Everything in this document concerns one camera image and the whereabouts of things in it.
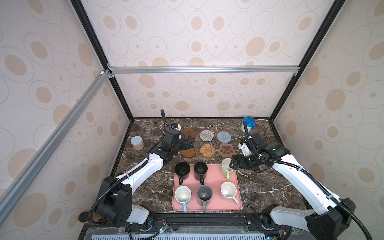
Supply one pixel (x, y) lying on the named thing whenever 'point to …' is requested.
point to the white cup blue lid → (250, 123)
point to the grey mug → (204, 196)
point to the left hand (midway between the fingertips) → (192, 137)
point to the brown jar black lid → (83, 217)
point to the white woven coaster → (206, 135)
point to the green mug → (226, 170)
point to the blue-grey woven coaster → (224, 137)
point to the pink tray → (216, 193)
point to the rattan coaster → (207, 150)
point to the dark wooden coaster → (187, 132)
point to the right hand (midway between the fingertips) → (237, 165)
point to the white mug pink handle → (228, 191)
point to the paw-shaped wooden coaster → (226, 150)
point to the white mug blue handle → (183, 194)
